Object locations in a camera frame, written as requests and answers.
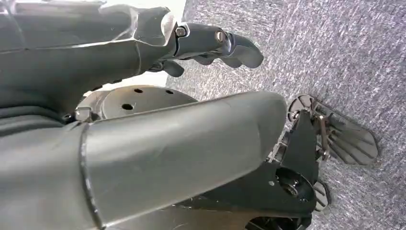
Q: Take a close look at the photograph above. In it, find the black robot leg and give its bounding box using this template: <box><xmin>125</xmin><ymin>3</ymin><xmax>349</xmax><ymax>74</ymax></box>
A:
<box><xmin>177</xmin><ymin>109</ymin><xmax>319</xmax><ymax>230</ymax></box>

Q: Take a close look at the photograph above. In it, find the black ribbed robot foot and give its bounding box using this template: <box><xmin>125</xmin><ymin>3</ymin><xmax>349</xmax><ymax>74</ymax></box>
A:
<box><xmin>287</xmin><ymin>94</ymin><xmax>380</xmax><ymax>166</ymax></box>
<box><xmin>312</xmin><ymin>180</ymin><xmax>332</xmax><ymax>213</ymax></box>

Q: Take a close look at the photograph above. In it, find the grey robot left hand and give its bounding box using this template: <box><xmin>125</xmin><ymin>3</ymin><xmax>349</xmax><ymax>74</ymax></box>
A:
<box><xmin>0</xmin><ymin>0</ymin><xmax>288</xmax><ymax>230</ymax></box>

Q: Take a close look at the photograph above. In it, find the ribbed grey left arm sleeve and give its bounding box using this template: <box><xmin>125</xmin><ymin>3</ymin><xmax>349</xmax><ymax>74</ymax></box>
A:
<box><xmin>0</xmin><ymin>106</ymin><xmax>69</xmax><ymax>138</ymax></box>

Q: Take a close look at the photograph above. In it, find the black round perforated robot disc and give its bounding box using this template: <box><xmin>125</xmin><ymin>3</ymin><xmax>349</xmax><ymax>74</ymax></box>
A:
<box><xmin>78</xmin><ymin>85</ymin><xmax>198</xmax><ymax>121</ymax></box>

